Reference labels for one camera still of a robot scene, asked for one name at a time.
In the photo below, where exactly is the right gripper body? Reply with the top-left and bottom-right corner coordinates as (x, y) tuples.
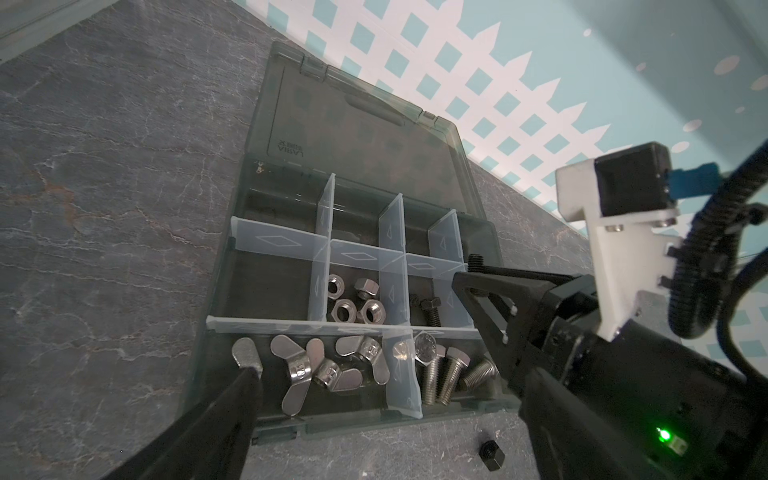
(527, 277), (767, 479)

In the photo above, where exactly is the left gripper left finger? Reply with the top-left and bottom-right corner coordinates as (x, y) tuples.
(106, 367), (263, 479)

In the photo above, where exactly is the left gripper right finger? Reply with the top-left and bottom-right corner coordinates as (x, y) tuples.
(519, 368), (660, 479)

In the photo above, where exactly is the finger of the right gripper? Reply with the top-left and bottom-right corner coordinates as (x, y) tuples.
(452, 272), (552, 384)

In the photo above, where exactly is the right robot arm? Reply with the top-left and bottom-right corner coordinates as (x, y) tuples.
(452, 142), (767, 479)

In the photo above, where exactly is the silver bolt right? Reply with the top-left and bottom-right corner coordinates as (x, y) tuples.
(414, 331), (499, 406)

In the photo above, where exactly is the black nut top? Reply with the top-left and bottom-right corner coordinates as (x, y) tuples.
(478, 440), (505, 472)

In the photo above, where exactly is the black bolt right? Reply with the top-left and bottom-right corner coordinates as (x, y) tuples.
(419, 297), (441, 328)

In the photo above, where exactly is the silver wing nut left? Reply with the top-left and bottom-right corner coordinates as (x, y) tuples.
(231, 337), (263, 377)

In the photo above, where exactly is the silver wing nut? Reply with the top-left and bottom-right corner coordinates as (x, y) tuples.
(231, 337), (263, 377)
(307, 335), (391, 393)
(270, 334), (325, 417)

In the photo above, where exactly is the silver wing nut middle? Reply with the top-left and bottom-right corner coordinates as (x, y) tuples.
(270, 334), (325, 417)

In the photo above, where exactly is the silver wing nut right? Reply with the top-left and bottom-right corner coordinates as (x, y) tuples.
(307, 335), (391, 393)

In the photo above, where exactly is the silver hex nut group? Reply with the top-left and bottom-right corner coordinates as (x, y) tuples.
(326, 274), (387, 325)

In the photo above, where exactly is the grey plastic organizer box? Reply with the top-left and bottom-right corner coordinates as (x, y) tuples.
(181, 43), (517, 444)

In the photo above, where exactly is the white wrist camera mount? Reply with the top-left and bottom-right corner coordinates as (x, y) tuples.
(555, 142), (722, 341)

